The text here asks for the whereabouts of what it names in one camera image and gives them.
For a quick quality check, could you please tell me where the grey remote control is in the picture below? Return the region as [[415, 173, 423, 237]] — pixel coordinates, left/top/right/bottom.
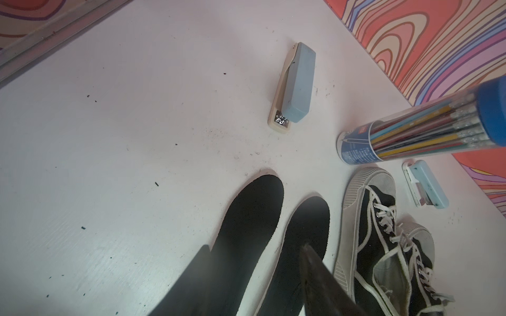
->
[[267, 42, 316, 134]]

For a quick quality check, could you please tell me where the black insole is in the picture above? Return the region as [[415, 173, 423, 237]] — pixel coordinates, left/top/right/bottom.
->
[[205, 174, 284, 315], [256, 196, 330, 315]]

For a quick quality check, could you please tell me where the blue capped pencil tube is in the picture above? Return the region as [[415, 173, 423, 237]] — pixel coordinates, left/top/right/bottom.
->
[[336, 76, 505, 165]]

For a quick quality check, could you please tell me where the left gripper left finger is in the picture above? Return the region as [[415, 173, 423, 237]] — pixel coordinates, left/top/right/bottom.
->
[[150, 245, 211, 315]]

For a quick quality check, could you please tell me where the black white sneaker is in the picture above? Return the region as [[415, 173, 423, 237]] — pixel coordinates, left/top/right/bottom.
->
[[397, 222, 454, 315], [333, 167, 412, 315]]

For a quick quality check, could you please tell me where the grey blue stapler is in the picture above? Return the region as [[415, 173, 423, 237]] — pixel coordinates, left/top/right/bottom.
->
[[402, 159, 449, 209]]

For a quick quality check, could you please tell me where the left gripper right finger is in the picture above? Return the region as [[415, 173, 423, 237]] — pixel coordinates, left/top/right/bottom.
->
[[299, 244, 366, 315]]

